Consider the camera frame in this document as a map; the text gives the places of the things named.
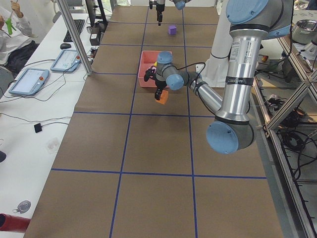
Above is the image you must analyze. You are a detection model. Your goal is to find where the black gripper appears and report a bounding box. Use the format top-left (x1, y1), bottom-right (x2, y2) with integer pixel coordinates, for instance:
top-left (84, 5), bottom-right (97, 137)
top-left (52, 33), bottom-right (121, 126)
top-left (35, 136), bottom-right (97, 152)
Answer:
top-left (156, 0), bottom-right (165, 26)
top-left (155, 79), bottom-right (166, 100)

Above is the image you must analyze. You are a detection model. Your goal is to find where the orange foam block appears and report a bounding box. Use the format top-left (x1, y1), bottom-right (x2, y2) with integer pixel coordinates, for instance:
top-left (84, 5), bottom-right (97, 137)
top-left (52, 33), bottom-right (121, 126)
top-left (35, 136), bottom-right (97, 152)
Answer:
top-left (155, 90), bottom-right (169, 105)

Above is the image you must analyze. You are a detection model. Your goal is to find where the purple foam block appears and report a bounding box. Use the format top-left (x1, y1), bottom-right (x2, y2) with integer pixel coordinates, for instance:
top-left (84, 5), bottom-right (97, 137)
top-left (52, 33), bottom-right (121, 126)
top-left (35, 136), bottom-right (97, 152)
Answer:
top-left (168, 25), bottom-right (177, 36)

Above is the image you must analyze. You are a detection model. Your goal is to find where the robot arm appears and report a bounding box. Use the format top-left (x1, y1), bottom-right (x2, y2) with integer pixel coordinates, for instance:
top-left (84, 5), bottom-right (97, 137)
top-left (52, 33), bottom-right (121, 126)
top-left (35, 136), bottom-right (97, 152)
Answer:
top-left (145, 0), bottom-right (294, 154)
top-left (149, 0), bottom-right (190, 26)

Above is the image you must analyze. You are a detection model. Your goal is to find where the pink plastic bin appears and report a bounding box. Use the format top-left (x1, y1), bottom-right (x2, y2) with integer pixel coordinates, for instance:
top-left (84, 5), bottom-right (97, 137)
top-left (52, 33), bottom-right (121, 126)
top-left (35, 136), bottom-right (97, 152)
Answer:
top-left (138, 50), bottom-right (173, 89)

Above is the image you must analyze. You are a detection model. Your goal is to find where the black box device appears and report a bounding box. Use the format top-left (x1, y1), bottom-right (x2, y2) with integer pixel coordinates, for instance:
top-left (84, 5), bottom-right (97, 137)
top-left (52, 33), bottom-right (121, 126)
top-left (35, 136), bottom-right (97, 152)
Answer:
top-left (90, 27), bottom-right (101, 46)

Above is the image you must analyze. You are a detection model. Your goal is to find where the black keyboard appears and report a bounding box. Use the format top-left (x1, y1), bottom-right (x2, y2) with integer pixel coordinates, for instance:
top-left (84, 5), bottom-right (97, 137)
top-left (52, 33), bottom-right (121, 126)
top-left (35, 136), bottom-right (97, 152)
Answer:
top-left (63, 19), bottom-right (86, 43)

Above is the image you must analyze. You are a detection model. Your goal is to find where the far teach pendant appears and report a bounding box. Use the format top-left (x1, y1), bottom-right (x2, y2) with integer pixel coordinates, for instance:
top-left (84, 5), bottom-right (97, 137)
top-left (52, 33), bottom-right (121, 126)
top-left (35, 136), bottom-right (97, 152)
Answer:
top-left (50, 49), bottom-right (81, 73)

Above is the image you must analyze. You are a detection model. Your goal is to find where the teach pendant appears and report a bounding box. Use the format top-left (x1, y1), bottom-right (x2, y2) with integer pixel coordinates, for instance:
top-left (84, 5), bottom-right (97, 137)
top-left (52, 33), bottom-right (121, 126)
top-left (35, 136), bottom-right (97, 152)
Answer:
top-left (50, 49), bottom-right (81, 73)
top-left (9, 68), bottom-right (50, 96)

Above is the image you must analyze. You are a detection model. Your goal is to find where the black computer mouse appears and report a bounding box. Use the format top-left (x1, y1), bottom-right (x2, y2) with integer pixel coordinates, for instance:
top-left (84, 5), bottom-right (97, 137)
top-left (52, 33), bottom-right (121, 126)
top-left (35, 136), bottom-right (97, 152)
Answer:
top-left (60, 43), bottom-right (72, 50)

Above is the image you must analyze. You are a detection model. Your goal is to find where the small black square device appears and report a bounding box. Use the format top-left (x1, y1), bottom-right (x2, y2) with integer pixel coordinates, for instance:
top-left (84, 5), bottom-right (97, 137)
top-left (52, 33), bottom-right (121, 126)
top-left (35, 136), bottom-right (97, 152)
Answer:
top-left (34, 123), bottom-right (43, 133)

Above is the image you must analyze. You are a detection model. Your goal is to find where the near teach pendant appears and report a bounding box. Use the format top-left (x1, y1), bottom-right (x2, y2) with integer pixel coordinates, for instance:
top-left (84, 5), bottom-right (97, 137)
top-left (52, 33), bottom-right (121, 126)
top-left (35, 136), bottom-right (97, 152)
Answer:
top-left (9, 68), bottom-right (50, 96)

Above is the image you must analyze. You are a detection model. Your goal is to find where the seated person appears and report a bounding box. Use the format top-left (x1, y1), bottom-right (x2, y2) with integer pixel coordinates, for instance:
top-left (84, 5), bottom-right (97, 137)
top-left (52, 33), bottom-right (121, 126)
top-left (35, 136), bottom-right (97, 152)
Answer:
top-left (0, 1), bottom-right (38, 75)

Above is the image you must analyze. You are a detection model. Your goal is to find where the steel pot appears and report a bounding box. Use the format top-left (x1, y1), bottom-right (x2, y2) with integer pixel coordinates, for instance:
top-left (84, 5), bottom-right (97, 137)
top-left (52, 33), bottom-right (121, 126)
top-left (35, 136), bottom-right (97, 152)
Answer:
top-left (292, 19), bottom-right (317, 45)

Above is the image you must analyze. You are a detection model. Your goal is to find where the red cylinder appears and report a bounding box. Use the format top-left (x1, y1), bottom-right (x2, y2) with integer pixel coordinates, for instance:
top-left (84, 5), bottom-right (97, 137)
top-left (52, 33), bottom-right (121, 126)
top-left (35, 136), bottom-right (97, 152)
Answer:
top-left (0, 213), bottom-right (31, 233)

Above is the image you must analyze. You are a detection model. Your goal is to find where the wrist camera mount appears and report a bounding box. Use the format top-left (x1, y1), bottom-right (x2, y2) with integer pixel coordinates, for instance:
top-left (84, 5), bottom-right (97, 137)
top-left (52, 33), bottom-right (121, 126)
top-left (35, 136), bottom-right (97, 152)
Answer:
top-left (144, 68), bottom-right (156, 82)

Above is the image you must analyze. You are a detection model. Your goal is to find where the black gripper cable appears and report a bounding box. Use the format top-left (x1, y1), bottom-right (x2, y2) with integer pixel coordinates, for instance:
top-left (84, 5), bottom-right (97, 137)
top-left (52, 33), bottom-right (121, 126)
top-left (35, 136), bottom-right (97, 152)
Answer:
top-left (173, 61), bottom-right (207, 95)

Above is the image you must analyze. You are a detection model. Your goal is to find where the aluminium frame post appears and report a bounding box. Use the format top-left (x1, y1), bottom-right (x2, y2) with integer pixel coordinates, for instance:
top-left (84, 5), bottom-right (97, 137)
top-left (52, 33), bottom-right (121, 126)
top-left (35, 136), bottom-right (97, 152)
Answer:
top-left (57, 0), bottom-right (93, 76)

